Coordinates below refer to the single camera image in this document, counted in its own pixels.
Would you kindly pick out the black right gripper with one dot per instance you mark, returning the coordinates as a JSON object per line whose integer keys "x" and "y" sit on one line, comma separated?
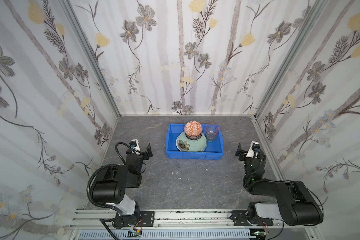
{"x": 244, "y": 153}

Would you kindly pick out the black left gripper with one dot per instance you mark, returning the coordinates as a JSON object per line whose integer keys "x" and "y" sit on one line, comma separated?
{"x": 145, "y": 153}

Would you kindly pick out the pink transparent plastic cup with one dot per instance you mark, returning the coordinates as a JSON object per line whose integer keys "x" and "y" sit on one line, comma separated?
{"x": 212, "y": 132}

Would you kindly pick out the light green ceramic plate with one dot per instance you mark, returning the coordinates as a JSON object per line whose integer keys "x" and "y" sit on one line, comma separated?
{"x": 186, "y": 145}

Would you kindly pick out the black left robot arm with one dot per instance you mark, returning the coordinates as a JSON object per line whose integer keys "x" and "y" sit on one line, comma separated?
{"x": 107, "y": 186}

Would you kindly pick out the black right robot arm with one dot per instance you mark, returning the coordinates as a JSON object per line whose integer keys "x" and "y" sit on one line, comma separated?
{"x": 295, "y": 204}

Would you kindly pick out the blue plastic bin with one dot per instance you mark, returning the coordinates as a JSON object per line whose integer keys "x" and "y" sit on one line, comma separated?
{"x": 213, "y": 151}

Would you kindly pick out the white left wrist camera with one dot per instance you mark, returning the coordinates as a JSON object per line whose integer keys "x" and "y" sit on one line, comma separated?
{"x": 134, "y": 144}

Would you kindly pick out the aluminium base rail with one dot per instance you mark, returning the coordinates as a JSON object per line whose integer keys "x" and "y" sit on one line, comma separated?
{"x": 162, "y": 219}

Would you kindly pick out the aluminium corner frame post left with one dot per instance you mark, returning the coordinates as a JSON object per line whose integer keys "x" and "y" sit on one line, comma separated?
{"x": 89, "y": 53}

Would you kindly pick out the aluminium corner frame post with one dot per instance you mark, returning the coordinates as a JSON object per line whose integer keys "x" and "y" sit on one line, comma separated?
{"x": 89, "y": 53}
{"x": 302, "y": 35}

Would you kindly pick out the aluminium corner frame post right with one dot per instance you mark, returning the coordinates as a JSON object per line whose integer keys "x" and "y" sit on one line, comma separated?
{"x": 302, "y": 35}

